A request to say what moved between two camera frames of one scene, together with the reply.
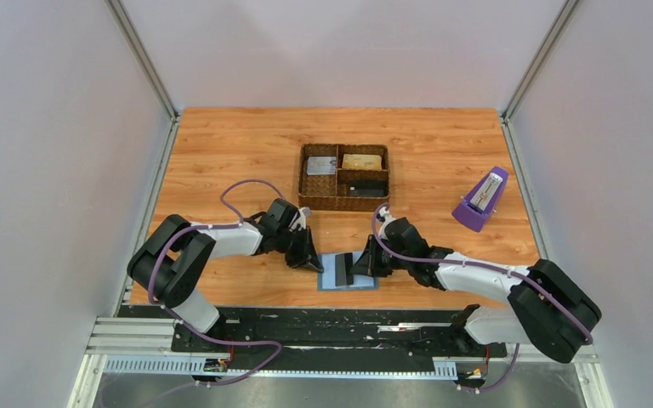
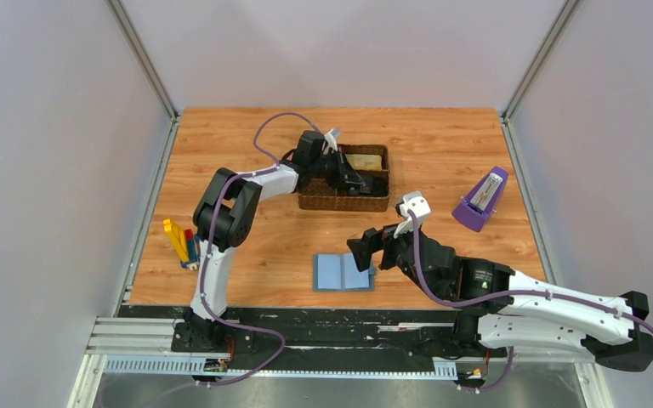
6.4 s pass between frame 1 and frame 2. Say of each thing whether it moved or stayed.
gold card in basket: stayed
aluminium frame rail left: stayed
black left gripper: moved
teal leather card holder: stayed
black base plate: stayed
